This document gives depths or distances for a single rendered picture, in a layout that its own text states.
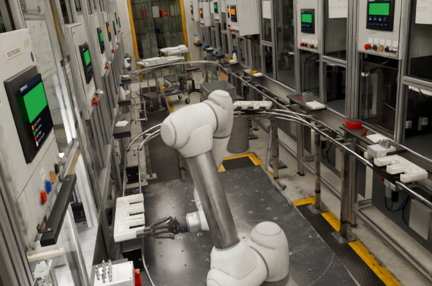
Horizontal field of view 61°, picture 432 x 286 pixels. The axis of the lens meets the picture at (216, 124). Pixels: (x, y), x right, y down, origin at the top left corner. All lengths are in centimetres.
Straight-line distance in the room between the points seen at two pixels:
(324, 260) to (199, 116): 93
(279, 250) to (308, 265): 29
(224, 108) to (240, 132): 315
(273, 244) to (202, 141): 52
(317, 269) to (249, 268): 44
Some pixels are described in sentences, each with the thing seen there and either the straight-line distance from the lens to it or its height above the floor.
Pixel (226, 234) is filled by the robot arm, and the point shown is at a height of 103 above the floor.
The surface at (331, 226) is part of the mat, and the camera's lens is 328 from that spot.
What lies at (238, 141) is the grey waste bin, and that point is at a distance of 460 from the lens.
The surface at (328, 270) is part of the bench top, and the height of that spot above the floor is 68.
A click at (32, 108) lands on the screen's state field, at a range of 103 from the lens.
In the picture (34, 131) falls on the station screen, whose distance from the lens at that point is 101.
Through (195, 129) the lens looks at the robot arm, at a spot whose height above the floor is 143.
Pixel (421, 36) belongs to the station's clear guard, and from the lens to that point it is 232.
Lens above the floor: 186
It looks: 19 degrees down
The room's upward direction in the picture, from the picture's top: 6 degrees counter-clockwise
